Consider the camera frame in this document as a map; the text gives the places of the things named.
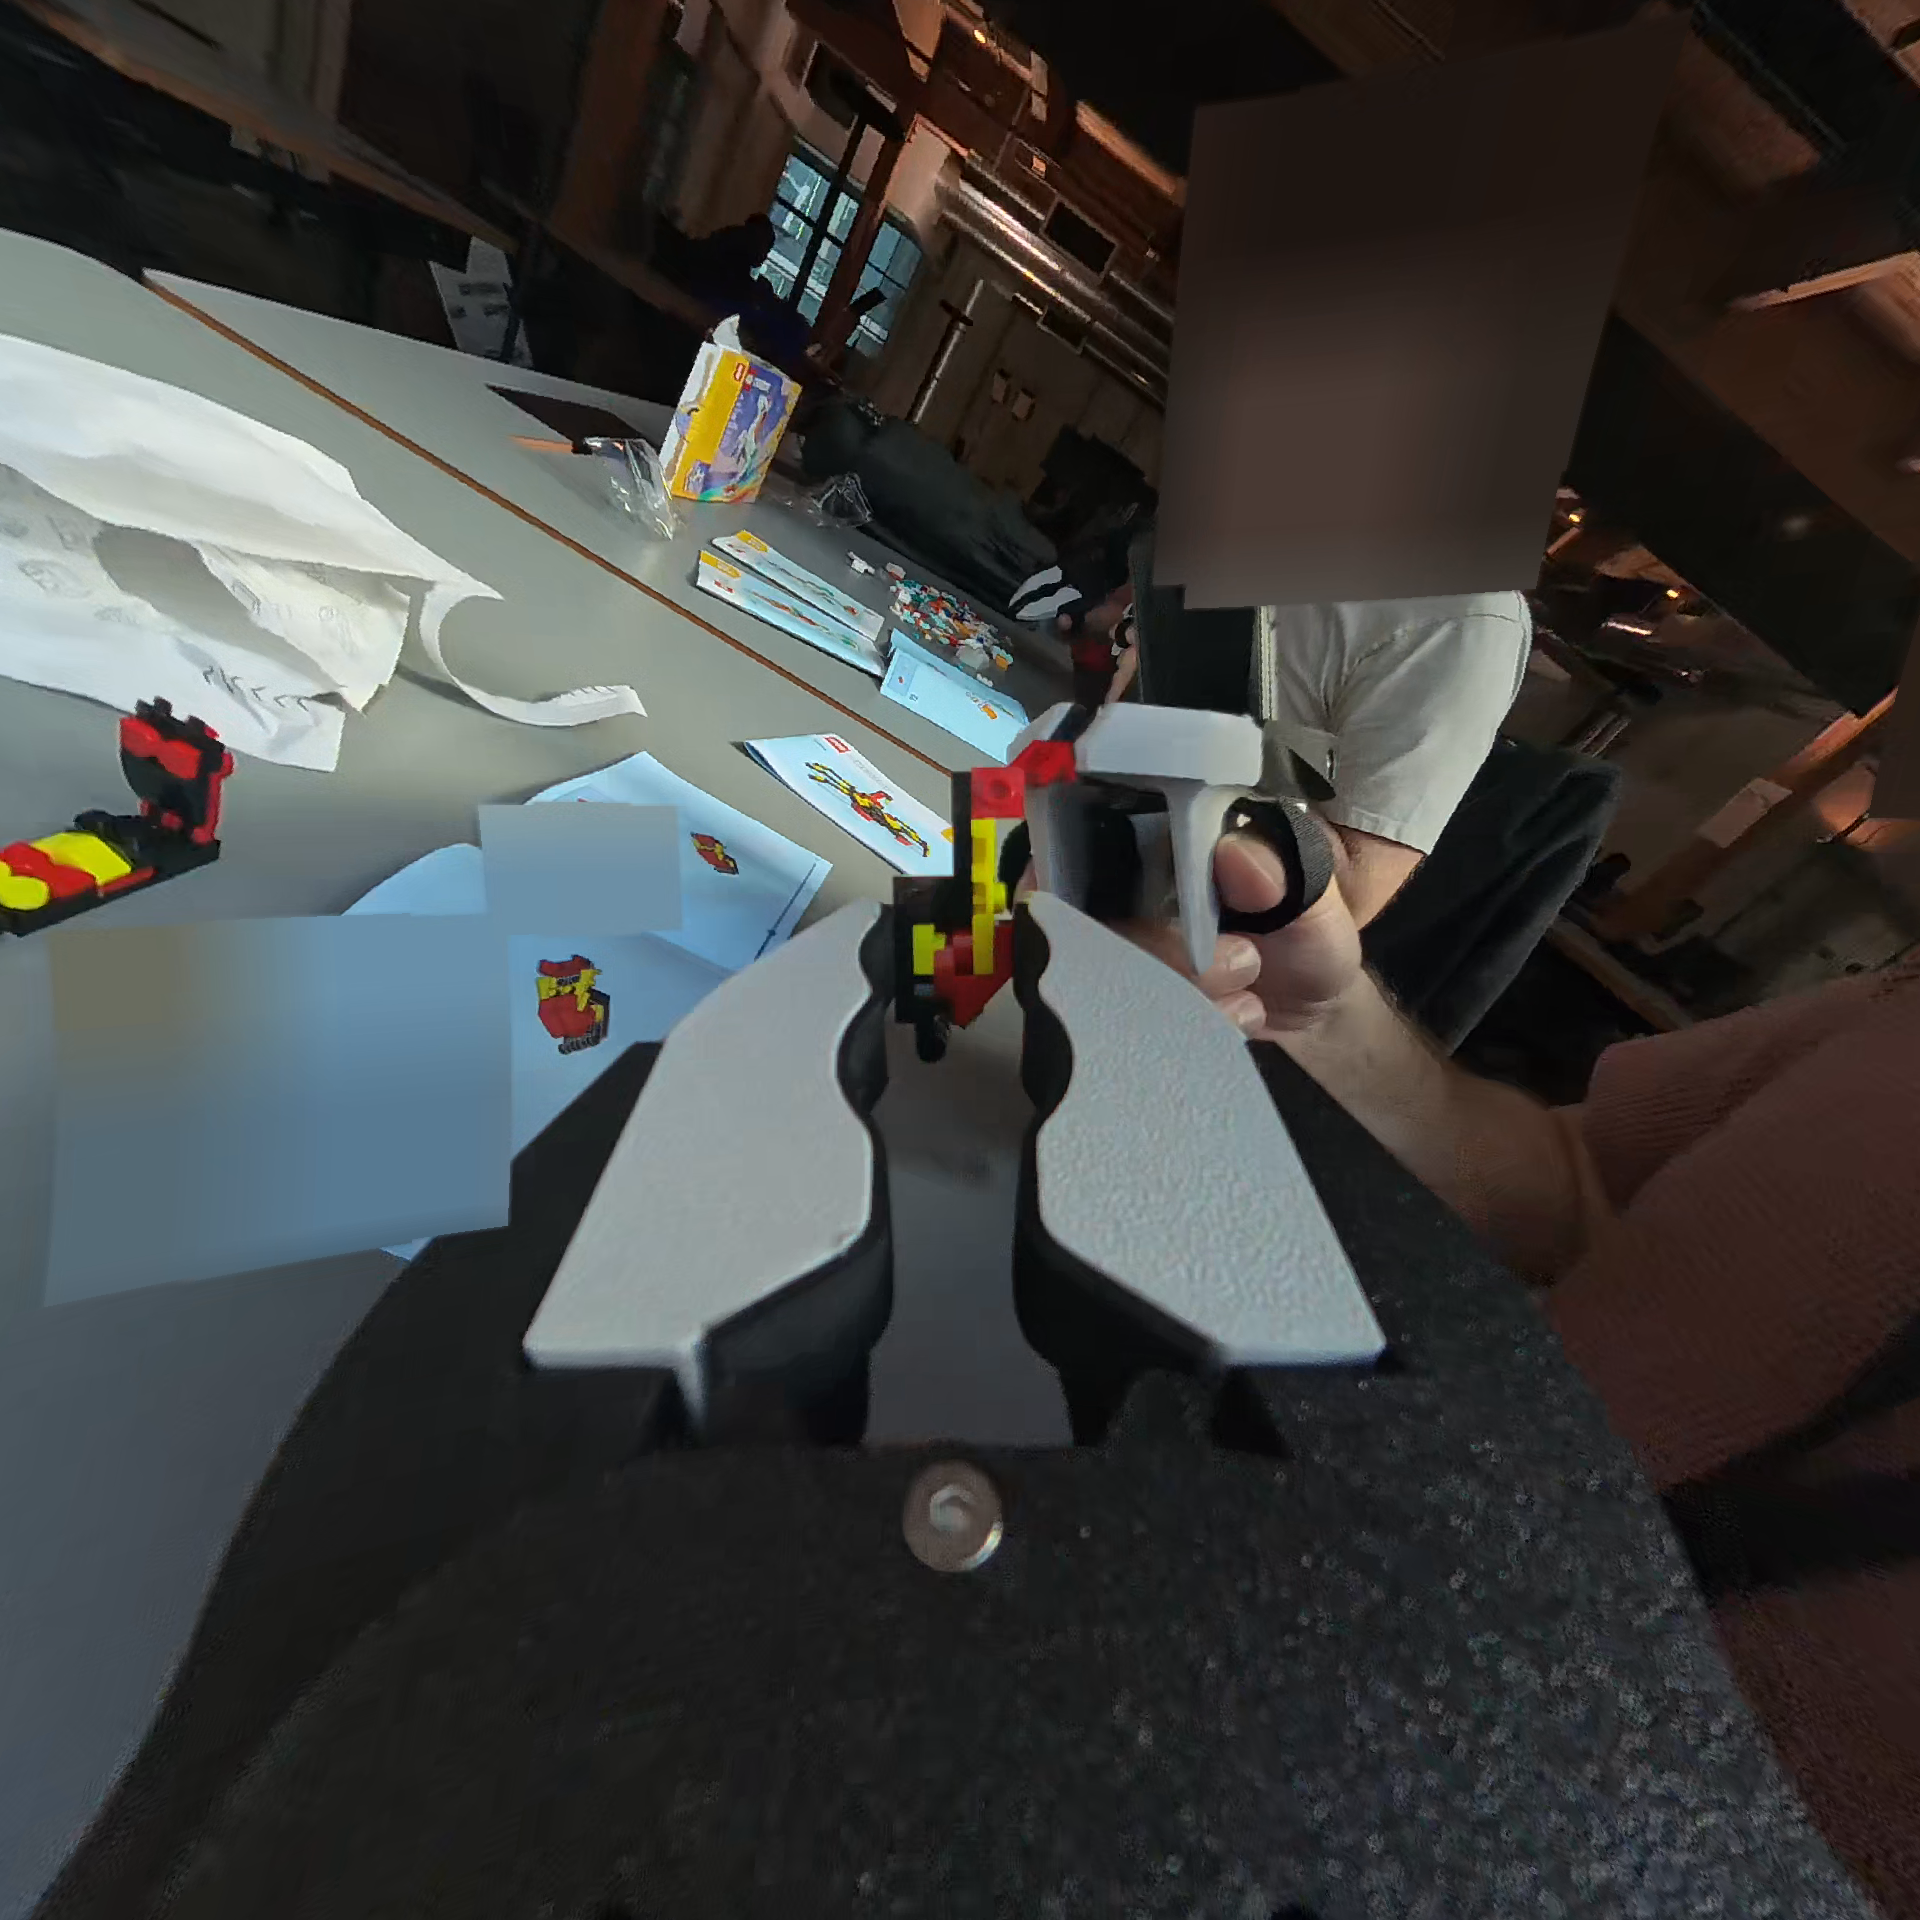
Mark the stacked instruction booklets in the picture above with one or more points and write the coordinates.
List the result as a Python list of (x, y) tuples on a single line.
[(780, 592)]

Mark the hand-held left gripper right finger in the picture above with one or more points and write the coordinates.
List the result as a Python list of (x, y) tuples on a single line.
[(1185, 1170)]

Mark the open light blue instruction booklet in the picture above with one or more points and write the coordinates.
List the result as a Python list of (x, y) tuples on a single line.
[(646, 991)]

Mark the black bag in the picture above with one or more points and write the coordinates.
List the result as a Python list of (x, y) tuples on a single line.
[(932, 495)]

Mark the pile of colourful loose bricks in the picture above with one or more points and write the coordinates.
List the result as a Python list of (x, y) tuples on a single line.
[(945, 616)]

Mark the white paper bag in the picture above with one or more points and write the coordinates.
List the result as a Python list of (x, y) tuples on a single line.
[(181, 495)]

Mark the person's right hand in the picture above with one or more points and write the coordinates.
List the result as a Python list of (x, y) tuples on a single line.
[(1349, 961)]

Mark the red yellow brick model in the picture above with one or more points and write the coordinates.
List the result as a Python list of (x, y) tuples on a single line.
[(165, 780)]

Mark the red yellow black brick assembly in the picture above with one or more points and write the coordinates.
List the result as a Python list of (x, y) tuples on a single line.
[(960, 961)]

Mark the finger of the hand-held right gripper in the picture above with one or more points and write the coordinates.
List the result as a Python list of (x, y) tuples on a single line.
[(1096, 848), (1156, 739)]

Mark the small yellow toy box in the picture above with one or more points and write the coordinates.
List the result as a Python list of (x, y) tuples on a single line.
[(735, 434)]

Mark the thin instruction leaflet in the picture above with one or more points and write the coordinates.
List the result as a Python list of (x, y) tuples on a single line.
[(809, 772)]

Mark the clear plastic bag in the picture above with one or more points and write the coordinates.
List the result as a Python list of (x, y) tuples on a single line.
[(844, 504), (638, 480)]

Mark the person's right forearm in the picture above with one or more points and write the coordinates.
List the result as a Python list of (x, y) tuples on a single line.
[(1500, 1140)]

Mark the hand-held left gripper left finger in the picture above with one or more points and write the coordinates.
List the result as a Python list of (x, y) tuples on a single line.
[(721, 1140)]

